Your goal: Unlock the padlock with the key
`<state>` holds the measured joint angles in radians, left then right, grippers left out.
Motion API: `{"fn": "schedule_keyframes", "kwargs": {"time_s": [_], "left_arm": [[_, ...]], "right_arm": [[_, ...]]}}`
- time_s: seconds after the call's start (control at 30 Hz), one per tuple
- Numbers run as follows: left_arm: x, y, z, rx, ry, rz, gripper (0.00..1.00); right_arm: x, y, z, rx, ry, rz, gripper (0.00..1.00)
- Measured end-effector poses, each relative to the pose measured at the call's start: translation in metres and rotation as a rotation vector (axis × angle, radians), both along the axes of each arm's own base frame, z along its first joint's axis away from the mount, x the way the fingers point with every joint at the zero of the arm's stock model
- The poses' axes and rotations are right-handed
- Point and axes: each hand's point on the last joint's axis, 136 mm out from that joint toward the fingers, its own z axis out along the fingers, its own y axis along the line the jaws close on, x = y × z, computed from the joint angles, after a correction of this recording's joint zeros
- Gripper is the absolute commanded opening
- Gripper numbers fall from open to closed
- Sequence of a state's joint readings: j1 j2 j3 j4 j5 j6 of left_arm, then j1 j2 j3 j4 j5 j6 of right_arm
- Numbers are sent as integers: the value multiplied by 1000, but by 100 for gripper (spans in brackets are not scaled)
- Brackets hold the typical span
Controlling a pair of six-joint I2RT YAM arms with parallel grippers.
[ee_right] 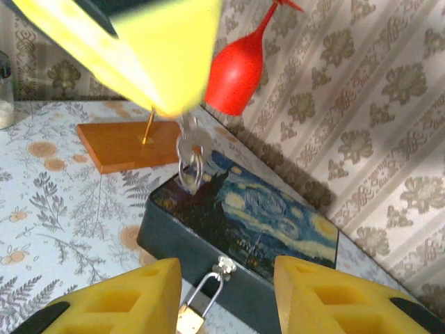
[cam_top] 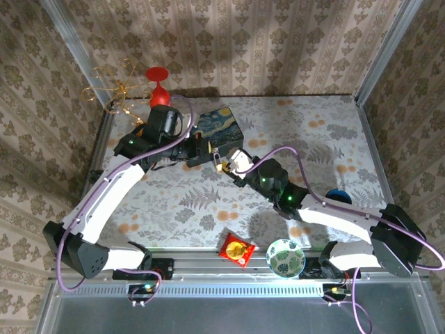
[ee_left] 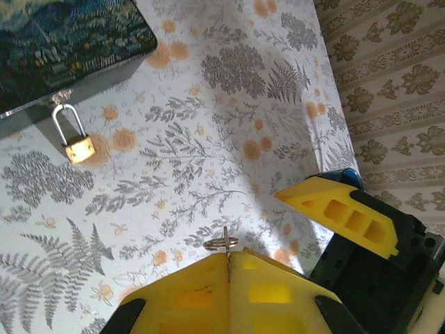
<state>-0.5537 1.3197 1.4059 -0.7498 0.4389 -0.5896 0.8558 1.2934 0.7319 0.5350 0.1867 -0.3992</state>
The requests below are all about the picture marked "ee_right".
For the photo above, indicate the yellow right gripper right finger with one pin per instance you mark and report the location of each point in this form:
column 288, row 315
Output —
column 333, row 299

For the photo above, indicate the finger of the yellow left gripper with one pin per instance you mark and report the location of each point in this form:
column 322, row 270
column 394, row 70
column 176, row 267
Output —
column 87, row 41
column 174, row 52

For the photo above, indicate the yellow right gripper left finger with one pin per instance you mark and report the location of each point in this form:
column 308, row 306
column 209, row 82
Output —
column 114, row 302

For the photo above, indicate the brass padlock with steel shackle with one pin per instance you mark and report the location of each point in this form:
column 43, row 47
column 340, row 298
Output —
column 189, row 320

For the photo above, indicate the silver key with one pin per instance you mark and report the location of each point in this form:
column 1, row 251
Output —
column 193, row 141

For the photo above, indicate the red wine glass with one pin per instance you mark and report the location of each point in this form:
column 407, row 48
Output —
column 236, row 76

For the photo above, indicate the floral patterned tablecloth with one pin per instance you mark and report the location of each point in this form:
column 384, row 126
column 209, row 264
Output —
column 69, row 208

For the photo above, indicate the silver box hasp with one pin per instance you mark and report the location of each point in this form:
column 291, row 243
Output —
column 224, row 266

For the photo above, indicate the dark box with starry painting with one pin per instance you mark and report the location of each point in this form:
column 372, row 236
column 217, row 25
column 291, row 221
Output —
column 243, row 215

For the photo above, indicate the black knob on frame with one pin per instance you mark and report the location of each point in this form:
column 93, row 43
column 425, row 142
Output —
column 5, row 101

